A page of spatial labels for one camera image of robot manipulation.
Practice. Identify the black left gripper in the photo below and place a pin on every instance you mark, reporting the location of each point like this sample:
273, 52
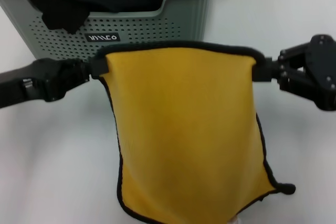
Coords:
39, 82

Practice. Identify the yellow towel with black edge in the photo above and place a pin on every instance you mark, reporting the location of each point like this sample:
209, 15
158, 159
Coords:
183, 116

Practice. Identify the green perforated storage box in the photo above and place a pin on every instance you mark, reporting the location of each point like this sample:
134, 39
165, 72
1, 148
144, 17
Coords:
157, 30

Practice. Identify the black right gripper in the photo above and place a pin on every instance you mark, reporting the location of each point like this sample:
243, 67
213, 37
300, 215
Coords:
323, 72

